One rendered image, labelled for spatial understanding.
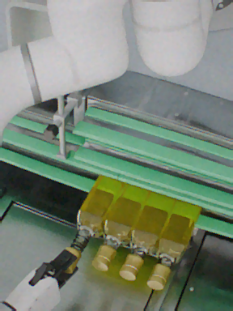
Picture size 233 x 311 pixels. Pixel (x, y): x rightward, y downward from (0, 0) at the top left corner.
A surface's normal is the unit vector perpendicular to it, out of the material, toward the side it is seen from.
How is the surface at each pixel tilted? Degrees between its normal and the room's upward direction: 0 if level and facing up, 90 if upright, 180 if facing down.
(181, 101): 90
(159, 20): 10
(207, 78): 0
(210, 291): 90
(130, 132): 90
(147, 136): 90
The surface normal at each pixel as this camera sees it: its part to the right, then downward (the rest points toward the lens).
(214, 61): -0.37, 0.65
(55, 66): 0.21, 0.22
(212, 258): 0.04, -0.69
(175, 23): 0.22, 0.62
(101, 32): 0.43, 0.55
